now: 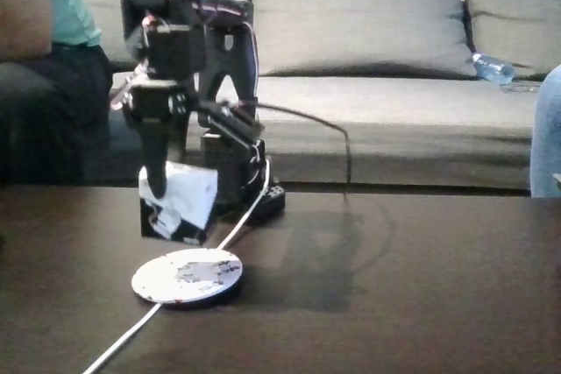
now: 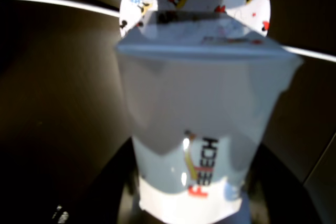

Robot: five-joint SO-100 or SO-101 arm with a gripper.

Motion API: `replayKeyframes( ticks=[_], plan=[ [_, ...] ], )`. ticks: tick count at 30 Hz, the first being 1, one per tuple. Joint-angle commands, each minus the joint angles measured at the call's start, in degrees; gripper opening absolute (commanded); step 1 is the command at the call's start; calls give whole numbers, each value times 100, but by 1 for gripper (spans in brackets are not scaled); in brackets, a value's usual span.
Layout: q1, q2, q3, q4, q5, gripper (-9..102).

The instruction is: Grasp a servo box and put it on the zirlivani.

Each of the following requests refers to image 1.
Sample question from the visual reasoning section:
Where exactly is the white and black servo box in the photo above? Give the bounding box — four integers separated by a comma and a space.
138, 161, 219, 247

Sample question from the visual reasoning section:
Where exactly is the clear plastic water bottle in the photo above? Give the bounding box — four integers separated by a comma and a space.
471, 52, 516, 85

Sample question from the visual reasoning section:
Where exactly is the white cable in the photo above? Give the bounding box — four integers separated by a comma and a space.
81, 159, 271, 374

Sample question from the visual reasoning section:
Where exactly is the grey sofa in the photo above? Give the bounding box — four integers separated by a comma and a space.
69, 69, 549, 195

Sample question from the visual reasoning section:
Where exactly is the black camera box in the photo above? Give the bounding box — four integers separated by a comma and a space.
196, 101, 267, 154

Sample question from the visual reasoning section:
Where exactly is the black cable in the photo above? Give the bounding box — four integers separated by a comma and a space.
256, 102, 352, 185

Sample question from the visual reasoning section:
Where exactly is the round cartoon print plate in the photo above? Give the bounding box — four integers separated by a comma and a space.
131, 248, 245, 308

